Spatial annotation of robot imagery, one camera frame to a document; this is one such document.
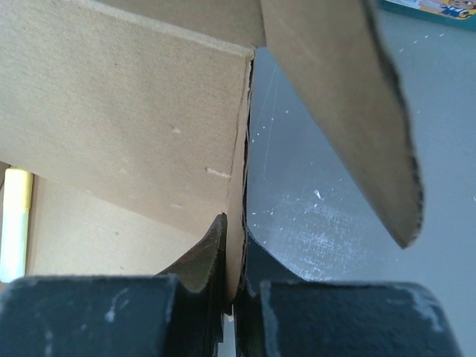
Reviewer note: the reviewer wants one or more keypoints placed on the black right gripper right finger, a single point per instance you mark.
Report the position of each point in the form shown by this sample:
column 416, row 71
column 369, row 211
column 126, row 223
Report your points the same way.
column 279, row 314

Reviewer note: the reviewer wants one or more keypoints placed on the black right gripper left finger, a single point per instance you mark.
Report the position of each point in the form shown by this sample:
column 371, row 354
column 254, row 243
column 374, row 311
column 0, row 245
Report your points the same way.
column 178, row 312

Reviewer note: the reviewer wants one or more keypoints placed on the brown cardboard box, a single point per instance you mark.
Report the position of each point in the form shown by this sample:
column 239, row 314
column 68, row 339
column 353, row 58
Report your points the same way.
column 145, row 103

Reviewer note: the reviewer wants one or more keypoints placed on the yellow highlighter marker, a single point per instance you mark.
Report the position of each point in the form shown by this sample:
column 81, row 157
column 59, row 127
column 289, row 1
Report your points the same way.
column 18, row 186

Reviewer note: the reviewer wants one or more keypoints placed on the teal plastic basin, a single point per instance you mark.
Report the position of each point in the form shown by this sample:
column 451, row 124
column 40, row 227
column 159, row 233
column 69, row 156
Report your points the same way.
column 455, row 13

